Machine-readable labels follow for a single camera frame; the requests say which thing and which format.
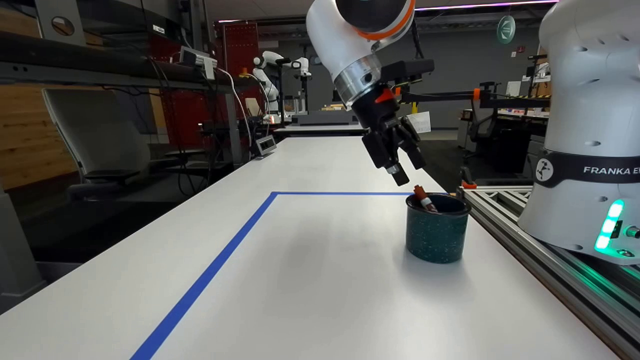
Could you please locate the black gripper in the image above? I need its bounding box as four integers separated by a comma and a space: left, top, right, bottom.
352, 60, 434, 186

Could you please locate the red marker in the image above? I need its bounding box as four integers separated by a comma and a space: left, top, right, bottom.
413, 184, 438, 214

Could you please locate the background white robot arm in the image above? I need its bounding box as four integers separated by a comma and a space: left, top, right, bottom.
251, 51, 311, 122

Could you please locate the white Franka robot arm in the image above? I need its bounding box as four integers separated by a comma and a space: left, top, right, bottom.
305, 0, 640, 267

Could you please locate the white paper sign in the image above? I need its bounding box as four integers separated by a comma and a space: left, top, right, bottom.
407, 113, 432, 134

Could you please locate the dark green enamel cup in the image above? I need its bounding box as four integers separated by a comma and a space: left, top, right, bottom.
405, 195, 469, 264

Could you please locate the white power adapter box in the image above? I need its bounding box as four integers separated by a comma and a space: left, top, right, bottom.
180, 47, 217, 81

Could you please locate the grey office chair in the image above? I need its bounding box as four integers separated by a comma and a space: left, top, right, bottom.
41, 89, 152, 199

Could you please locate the blue tape line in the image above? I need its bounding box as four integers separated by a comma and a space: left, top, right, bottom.
127, 190, 416, 360

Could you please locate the aluminium extrusion base frame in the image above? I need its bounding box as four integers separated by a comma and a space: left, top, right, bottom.
457, 186, 640, 360

